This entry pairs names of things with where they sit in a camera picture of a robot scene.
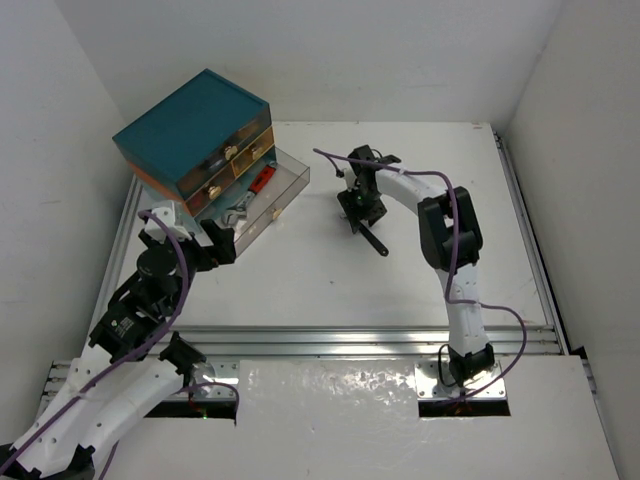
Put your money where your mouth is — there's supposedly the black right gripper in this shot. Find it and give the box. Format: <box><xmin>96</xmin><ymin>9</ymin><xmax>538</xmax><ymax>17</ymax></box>
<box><xmin>339</xmin><ymin>183</ymin><xmax>388</xmax><ymax>232</ymax></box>

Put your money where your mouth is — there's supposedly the transparent wide bottom drawer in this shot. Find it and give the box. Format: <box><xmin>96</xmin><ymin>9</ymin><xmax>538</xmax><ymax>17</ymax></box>
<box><xmin>195</xmin><ymin>147</ymin><xmax>310</xmax><ymax>256</ymax></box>

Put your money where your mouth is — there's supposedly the red handled adjustable wrench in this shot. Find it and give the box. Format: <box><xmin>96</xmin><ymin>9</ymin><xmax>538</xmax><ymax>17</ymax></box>
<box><xmin>221</xmin><ymin>161</ymin><xmax>277</xmax><ymax>227</ymax></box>

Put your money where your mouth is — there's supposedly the aluminium table edge rail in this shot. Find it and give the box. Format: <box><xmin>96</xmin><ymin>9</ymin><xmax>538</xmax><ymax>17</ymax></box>
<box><xmin>177</xmin><ymin>325</ymin><xmax>567</xmax><ymax>359</ymax></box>

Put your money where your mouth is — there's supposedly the black handled adjustable wrench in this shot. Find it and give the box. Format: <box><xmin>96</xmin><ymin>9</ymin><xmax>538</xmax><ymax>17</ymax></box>
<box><xmin>359</xmin><ymin>224</ymin><xmax>389</xmax><ymax>257</ymax></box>

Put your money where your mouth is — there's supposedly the white foam cover panel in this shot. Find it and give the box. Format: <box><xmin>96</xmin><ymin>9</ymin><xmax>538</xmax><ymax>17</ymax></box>
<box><xmin>239</xmin><ymin>359</ymin><xmax>418</xmax><ymax>425</ymax></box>

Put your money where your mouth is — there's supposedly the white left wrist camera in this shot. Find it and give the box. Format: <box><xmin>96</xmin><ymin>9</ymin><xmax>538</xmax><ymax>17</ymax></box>
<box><xmin>138</xmin><ymin>200</ymin><xmax>191</xmax><ymax>243</ymax></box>

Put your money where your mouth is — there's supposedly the teal drawer organizer box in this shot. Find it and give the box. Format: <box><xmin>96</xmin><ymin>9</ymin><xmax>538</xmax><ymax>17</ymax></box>
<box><xmin>113</xmin><ymin>69</ymin><xmax>275</xmax><ymax>216</ymax></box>

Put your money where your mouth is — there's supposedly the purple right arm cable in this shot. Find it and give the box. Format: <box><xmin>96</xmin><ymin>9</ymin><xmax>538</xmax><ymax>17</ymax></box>
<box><xmin>312</xmin><ymin>147</ymin><xmax>527</xmax><ymax>401</ymax></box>

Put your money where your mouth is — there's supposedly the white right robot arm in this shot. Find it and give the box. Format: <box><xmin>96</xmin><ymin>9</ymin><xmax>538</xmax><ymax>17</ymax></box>
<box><xmin>336</xmin><ymin>145</ymin><xmax>494</xmax><ymax>388</ymax></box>

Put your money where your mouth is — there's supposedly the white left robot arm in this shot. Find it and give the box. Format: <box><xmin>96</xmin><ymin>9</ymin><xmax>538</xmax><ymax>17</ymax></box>
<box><xmin>1</xmin><ymin>211</ymin><xmax>238</xmax><ymax>479</ymax></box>

